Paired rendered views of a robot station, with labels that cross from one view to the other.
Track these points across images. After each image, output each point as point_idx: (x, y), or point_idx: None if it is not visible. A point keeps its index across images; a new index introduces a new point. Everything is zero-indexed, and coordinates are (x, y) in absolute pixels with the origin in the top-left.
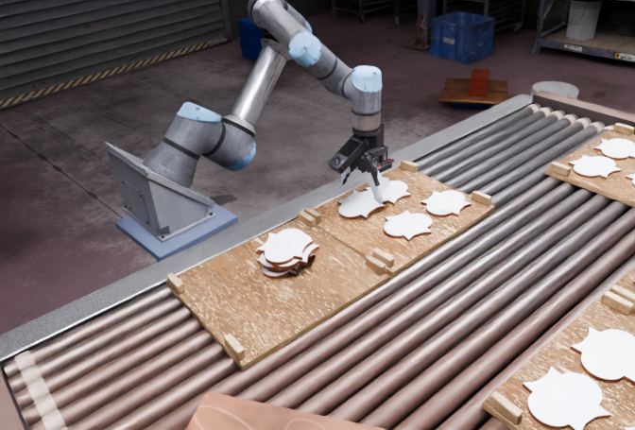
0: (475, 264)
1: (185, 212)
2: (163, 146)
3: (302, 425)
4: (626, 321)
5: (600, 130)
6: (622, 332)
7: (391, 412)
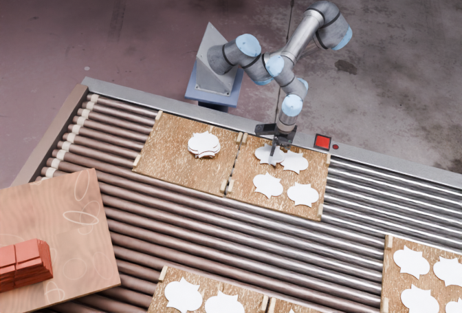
0: (261, 230)
1: (212, 84)
2: (220, 48)
3: (95, 206)
4: (255, 311)
5: None
6: (243, 310)
7: (143, 234)
